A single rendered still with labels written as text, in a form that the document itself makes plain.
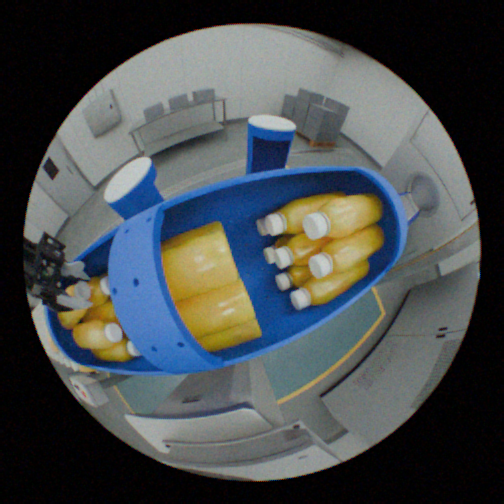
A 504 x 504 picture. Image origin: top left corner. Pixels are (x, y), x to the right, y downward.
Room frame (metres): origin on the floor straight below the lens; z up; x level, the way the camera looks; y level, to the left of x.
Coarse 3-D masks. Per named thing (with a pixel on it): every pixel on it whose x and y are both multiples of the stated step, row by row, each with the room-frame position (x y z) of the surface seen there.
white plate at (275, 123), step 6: (252, 120) 0.90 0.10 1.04; (258, 120) 0.91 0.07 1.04; (264, 120) 0.93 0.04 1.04; (270, 120) 0.95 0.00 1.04; (276, 120) 0.97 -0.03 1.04; (282, 120) 0.99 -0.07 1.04; (288, 120) 1.02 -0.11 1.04; (258, 126) 0.82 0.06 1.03; (264, 126) 0.81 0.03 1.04; (270, 126) 0.83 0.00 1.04; (276, 126) 0.84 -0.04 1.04; (282, 126) 0.86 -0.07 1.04; (288, 126) 0.89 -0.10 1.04; (294, 126) 0.91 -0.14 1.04
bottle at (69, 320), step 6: (72, 288) -0.07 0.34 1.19; (72, 294) -0.08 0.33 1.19; (66, 312) -0.14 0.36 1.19; (72, 312) -0.12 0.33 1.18; (78, 312) -0.12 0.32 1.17; (84, 312) -0.12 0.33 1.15; (60, 318) -0.18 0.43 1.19; (66, 318) -0.16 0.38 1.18; (72, 318) -0.14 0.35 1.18; (78, 318) -0.14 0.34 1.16; (66, 324) -0.19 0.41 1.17; (72, 324) -0.18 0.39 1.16
